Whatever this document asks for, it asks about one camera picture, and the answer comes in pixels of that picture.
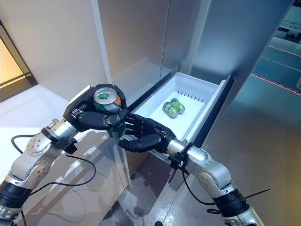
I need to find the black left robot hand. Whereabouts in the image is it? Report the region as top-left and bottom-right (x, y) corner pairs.
(63, 83), (129, 137)

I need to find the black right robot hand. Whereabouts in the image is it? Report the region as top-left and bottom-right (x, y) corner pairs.
(118, 113), (176, 153)

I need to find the tall dark green beer can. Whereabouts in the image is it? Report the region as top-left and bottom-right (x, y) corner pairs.
(93, 87), (127, 139)

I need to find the fridge drawer with white bin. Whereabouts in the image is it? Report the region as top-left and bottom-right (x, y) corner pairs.
(126, 72), (236, 191)

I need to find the stainless steel fridge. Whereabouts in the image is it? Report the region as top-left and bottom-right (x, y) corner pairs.
(97, 0), (296, 189)

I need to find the short light green drink can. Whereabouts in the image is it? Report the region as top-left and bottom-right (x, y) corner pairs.
(170, 97), (186, 115)
(163, 101), (181, 119)

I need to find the white counter cabinet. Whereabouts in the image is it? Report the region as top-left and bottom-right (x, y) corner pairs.
(0, 84), (129, 226)

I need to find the dark framed frosted glass window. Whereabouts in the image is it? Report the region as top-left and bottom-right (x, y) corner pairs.
(0, 20), (38, 89)

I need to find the black left wrist camera clamp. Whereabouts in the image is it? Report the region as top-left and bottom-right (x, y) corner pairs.
(42, 127), (79, 153)

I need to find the black wrist camera clamp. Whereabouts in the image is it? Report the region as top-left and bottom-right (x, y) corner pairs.
(168, 140), (194, 170)
(42, 127), (79, 153)

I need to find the black right wrist camera clamp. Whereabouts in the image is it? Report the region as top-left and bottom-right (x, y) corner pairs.
(168, 140), (194, 170)

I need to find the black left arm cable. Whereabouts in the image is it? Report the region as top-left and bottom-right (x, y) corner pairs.
(11, 134), (97, 226)

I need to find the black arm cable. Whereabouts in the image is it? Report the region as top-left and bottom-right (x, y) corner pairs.
(181, 169), (226, 214)
(11, 134), (97, 226)

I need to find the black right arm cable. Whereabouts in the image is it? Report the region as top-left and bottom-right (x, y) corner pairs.
(181, 169), (226, 214)

